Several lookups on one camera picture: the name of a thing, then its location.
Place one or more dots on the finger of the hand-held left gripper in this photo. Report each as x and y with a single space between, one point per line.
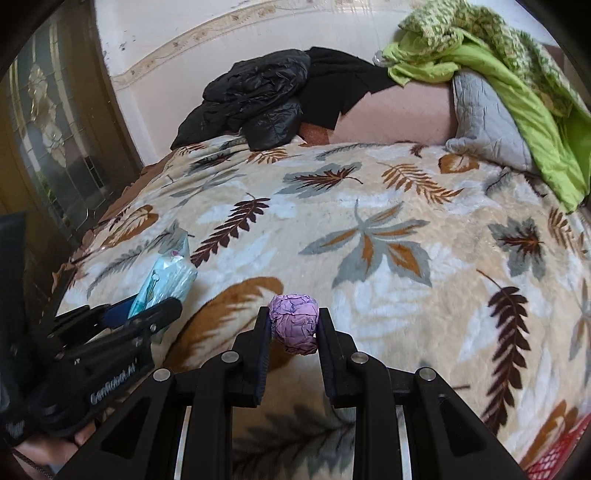
117 314
161 311

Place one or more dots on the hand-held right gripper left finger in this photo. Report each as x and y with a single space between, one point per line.
263 360

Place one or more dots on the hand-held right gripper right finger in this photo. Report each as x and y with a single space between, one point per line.
325 364

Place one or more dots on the teal tissue packet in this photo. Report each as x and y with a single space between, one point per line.
171 277

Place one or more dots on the purple paper ball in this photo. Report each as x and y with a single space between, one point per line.
295 323

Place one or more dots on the person's left hand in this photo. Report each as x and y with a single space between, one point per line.
53 450

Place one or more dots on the leaf print blanket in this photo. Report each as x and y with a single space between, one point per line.
392 300

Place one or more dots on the wooden door with stained glass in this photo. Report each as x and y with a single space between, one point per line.
51 138

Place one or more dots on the black puffer jacket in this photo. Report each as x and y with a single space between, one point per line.
249 92

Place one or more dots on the red patterned cloth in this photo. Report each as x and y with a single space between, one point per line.
558 454

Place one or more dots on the pink bed sheet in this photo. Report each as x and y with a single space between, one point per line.
401 115

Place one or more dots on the black cloth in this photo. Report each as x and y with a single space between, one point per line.
341 78

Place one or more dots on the grey quilted pillow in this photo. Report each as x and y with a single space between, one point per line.
485 120

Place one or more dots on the plain green quilt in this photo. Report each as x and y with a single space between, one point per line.
545 138

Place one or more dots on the patterned green cloth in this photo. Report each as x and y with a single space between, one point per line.
461 18

